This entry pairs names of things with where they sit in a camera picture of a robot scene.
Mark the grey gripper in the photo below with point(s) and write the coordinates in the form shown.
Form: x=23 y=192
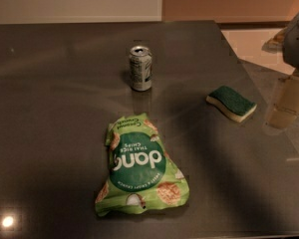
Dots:
x=297 y=42

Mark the green and yellow sponge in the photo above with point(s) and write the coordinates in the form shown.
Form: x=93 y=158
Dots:
x=231 y=103

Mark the green dang chips bag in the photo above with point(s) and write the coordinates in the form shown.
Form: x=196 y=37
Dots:
x=142 y=175

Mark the silver 7up soda can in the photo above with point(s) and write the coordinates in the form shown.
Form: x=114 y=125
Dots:
x=140 y=67

